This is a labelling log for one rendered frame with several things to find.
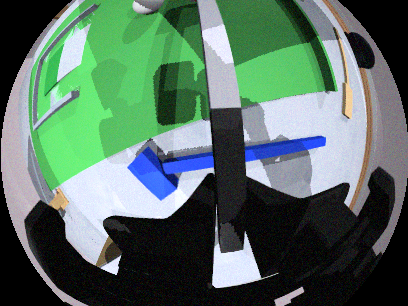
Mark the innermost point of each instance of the blue putter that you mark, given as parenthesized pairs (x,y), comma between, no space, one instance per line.
(159,178)

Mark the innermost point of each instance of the white ball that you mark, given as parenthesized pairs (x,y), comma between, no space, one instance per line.
(147,6)

